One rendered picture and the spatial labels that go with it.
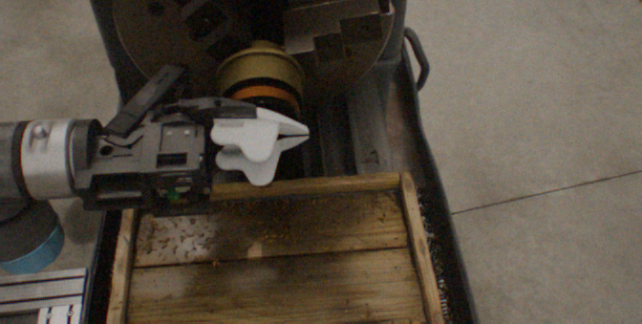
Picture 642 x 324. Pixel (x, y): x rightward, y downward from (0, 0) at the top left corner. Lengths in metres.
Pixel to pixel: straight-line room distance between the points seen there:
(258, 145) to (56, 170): 0.18
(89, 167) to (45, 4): 2.15
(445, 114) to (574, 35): 0.65
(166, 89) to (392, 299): 0.34
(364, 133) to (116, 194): 0.42
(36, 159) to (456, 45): 1.94
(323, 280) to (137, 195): 0.26
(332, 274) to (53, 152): 0.34
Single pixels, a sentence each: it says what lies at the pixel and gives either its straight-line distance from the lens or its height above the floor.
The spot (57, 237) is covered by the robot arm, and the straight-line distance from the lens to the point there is 0.75.
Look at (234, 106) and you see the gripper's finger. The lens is 0.60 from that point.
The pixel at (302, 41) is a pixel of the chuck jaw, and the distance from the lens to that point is 0.68.
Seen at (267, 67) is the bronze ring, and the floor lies 1.12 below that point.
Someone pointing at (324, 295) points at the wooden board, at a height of 0.88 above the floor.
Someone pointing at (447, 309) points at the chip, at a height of 0.56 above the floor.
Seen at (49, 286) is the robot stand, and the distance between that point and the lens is 1.61.
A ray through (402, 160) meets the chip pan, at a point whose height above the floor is 0.54.
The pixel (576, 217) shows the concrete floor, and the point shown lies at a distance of 2.00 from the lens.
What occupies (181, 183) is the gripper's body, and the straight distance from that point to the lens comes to 0.58.
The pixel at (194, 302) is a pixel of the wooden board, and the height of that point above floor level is 0.88.
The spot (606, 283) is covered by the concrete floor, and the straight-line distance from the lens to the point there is 1.91.
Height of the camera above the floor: 1.55
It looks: 50 degrees down
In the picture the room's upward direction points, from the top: straight up
